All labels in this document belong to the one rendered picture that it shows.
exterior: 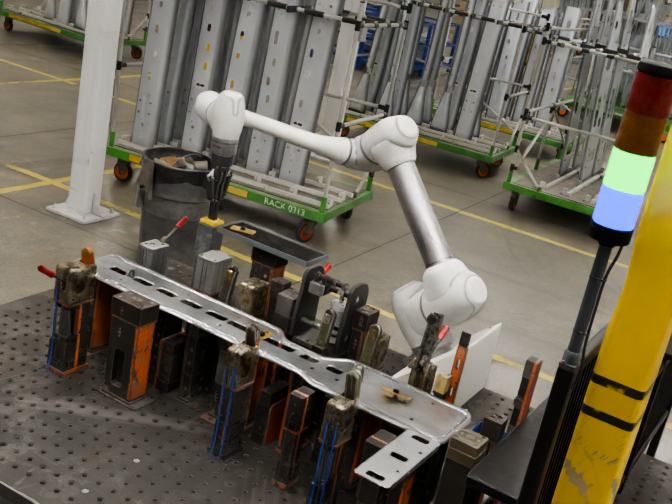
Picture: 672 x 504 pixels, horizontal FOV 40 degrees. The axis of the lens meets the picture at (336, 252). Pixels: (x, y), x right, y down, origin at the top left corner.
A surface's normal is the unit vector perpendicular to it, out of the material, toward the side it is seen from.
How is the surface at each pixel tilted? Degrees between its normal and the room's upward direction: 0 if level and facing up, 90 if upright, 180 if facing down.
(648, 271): 94
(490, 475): 0
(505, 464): 0
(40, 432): 0
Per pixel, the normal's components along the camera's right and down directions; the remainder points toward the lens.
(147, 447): 0.19, -0.93
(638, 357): -0.52, 0.18
